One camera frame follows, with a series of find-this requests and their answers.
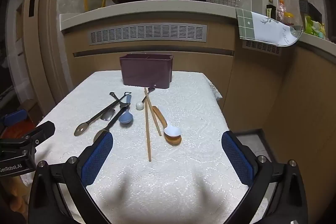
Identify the metal slotted spoon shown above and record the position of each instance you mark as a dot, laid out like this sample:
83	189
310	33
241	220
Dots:
80	130

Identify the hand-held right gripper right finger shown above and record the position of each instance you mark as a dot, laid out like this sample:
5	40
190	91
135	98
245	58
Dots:
236	159

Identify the brown wooden spoon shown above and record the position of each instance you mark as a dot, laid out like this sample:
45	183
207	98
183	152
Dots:
173	141

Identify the wooden chopstick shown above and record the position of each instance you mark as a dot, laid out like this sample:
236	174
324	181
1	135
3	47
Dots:
154	116
148	129

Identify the jar with yellow lid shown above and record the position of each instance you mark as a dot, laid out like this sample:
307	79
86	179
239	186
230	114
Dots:
289	18

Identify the purple plastic utensil holder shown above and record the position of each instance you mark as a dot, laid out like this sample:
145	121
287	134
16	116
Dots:
147	70

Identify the beige counter ledge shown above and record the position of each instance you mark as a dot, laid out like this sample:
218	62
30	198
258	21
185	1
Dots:
147	10

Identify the orange wrapped bottle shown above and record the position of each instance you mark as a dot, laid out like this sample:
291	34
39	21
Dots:
281	9

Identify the black perforated container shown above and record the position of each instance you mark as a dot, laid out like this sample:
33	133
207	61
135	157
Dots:
306	7

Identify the green plastic items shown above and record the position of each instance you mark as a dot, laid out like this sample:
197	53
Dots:
315	27

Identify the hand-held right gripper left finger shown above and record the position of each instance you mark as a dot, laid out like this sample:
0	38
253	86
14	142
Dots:
96	159

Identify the blue plastic spoon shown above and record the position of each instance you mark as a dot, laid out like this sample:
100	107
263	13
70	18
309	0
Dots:
126	118

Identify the short grey vent grille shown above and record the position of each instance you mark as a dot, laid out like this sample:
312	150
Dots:
262	47

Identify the green and white towel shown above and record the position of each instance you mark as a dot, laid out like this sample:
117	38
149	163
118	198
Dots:
260	28

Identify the white ball-tipped stirrer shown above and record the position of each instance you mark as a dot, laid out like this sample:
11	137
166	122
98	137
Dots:
139	106

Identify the long grey vent grille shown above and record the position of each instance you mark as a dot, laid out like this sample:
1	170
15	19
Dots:
147	33

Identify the white lace tablecloth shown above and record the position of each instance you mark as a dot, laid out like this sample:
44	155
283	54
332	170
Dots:
173	176

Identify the dark bottle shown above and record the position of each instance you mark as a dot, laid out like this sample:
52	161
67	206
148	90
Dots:
270	11

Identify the white plastic spoon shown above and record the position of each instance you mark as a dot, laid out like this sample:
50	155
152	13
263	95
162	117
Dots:
172	131

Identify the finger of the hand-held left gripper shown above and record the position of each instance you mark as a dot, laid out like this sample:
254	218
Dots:
42	132
14	116

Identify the metal shovel-shaped spoon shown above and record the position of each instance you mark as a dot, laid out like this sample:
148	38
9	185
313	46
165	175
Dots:
108	115

